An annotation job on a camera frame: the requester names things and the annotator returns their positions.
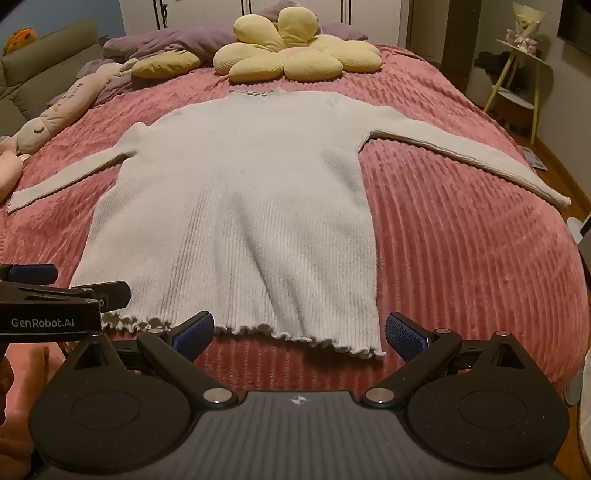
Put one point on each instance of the small yellow cushion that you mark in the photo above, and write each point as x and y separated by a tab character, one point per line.
166	64

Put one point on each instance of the magazine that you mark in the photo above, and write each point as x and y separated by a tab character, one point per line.
534	159

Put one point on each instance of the long pink plush toy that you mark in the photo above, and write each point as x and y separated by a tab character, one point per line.
60	108

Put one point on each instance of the orange plush toy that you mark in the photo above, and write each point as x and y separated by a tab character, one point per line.
19	40

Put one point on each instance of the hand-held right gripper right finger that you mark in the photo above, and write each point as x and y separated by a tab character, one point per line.
405	334

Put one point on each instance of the white ribbed knit sweater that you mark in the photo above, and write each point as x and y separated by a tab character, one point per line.
240	207

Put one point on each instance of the wrapped flower bouquet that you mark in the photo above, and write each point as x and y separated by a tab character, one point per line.
526	25

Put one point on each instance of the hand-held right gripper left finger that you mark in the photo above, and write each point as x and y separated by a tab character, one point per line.
195	331

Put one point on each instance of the white wardrobe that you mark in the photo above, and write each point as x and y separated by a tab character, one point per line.
258	9

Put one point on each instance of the yellow flower-shaped pillow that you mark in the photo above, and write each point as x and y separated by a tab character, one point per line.
295	50

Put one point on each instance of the pale pink plush toy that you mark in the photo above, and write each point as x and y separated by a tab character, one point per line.
10	166

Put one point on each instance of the pink ribbed bedspread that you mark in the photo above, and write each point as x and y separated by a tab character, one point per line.
461	258

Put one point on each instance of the yellow side table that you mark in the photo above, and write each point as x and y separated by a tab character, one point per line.
521	99

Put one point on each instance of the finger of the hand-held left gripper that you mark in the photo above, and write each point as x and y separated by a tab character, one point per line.
113	295
27	273

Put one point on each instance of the grey-green sofa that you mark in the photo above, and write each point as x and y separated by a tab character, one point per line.
41	69

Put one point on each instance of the dark cloth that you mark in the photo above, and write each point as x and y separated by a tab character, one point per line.
493	62

